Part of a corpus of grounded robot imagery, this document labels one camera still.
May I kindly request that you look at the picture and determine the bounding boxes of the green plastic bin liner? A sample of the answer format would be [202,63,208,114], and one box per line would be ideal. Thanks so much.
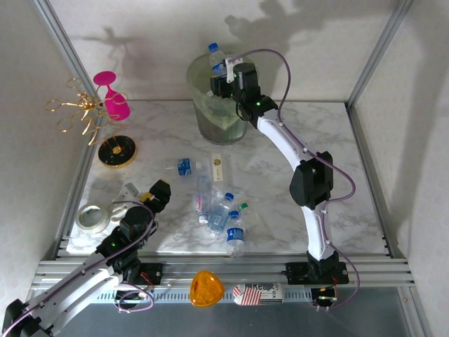
[189,54,248,130]

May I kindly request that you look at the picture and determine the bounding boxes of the white rectangular box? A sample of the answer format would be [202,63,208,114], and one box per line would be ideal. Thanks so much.
[210,152,225,183]

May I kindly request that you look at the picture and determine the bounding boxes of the aluminium frame post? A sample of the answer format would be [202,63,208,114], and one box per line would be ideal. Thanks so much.
[33,0,93,106]
[345,0,415,108]

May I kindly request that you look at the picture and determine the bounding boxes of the small bottle blue cap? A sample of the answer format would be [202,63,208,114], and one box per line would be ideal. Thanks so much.
[208,42,229,77]

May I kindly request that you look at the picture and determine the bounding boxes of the bottle light blue label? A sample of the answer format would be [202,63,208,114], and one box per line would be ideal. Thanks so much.
[206,192,235,237]

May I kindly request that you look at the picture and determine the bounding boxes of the clear bottle green cap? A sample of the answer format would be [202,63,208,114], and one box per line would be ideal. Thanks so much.
[236,201,262,232]

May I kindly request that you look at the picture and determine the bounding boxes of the aluminium front rail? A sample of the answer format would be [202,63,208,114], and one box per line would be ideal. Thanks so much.
[31,258,417,291]

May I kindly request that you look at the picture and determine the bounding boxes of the aluminium side rail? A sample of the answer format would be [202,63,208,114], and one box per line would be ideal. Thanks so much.
[345,101,410,263]
[52,101,95,259]

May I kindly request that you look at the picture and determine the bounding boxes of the pink wine glass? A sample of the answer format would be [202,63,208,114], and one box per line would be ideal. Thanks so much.
[93,70,132,122]

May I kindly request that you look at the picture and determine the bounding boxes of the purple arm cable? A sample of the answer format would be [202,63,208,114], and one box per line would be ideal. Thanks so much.
[0,199,157,334]
[231,48,361,312]

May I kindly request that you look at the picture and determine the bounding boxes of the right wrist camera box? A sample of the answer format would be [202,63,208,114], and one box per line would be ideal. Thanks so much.
[224,58,243,84]

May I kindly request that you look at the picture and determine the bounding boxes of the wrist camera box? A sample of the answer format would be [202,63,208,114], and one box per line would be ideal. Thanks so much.
[121,182,140,203]
[224,58,243,84]

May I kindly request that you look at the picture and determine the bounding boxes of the white tape roll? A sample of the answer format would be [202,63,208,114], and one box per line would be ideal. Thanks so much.
[75,202,110,234]

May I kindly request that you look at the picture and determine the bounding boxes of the green mesh bin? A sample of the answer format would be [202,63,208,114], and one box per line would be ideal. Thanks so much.
[186,52,250,145]

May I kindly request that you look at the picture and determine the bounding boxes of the bottle dark blue label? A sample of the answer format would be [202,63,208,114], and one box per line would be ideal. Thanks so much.
[225,209,246,258]

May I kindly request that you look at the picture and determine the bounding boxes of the clear bottle pink label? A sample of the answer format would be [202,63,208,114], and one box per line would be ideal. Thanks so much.
[195,173,213,225]

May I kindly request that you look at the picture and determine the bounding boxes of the orange triangular plastic object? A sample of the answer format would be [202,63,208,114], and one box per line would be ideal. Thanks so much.
[189,269,225,309]

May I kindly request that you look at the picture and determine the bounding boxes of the gold wire glass rack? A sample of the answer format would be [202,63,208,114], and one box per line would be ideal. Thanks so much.
[44,77,138,169]

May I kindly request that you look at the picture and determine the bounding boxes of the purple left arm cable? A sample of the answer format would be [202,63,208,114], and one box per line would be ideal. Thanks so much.
[0,199,157,334]

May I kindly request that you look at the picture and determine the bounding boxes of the crushed bottle blue label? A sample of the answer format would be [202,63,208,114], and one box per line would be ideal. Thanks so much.
[167,157,203,177]

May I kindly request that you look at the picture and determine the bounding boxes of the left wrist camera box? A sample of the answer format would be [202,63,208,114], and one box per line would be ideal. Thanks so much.
[121,182,140,203]

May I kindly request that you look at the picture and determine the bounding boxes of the white slotted cable duct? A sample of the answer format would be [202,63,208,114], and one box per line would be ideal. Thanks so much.
[94,288,319,305]

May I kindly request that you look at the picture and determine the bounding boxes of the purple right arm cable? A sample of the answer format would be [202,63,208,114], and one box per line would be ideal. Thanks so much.
[231,48,361,312]

